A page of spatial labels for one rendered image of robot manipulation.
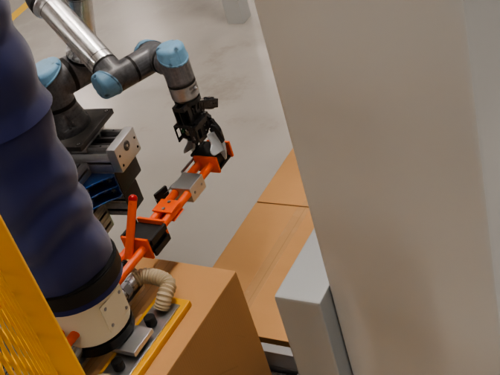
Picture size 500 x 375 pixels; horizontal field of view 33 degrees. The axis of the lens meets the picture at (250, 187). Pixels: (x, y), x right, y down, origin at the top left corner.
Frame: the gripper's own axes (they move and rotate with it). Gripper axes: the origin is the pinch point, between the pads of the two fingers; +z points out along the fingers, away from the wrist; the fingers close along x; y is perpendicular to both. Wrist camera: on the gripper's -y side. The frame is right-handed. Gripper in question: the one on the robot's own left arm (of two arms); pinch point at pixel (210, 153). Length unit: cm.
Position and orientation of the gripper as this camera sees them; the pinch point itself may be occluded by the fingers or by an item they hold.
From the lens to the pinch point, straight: 237.1
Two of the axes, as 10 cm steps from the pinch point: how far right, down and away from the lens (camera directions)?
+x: 8.6, 0.9, -5.0
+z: 2.5, 7.9, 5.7
